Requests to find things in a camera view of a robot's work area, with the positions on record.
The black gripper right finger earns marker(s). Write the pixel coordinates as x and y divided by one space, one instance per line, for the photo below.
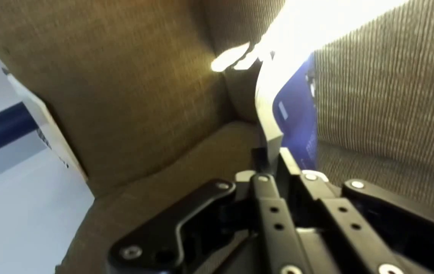
404 225

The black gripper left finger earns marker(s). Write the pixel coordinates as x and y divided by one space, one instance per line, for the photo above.
178 240

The blue and white book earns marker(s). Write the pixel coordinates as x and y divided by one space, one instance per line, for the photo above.
285 109

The brown fabric sofa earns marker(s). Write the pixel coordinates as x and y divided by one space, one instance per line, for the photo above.
130 85

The white box on armrest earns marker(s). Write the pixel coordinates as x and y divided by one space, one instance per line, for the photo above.
43 190

